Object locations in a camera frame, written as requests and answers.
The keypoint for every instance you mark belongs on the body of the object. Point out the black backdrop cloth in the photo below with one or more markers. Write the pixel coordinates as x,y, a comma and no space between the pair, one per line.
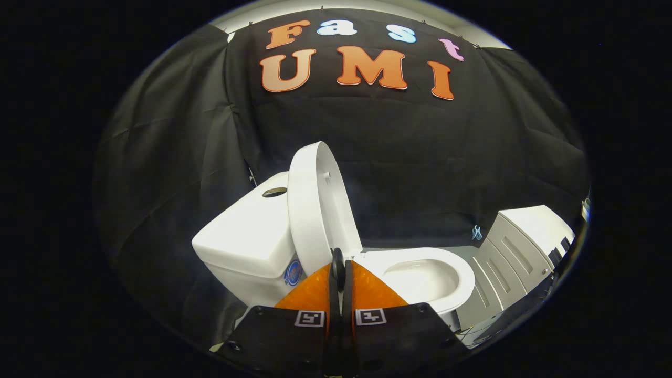
420,157

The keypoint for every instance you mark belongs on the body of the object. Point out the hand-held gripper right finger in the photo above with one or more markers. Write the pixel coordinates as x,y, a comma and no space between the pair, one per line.
399,336

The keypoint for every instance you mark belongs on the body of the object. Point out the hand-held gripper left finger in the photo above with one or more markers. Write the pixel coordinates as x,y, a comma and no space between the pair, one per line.
283,336

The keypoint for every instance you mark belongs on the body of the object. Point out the round toilet flush button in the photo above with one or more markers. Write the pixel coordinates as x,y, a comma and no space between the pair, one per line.
274,192

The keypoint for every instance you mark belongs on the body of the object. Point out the white drawer cabinet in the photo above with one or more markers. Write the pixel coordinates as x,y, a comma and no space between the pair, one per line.
530,226

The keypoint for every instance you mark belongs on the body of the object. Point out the white toilet seat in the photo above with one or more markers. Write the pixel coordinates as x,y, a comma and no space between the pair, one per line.
466,278

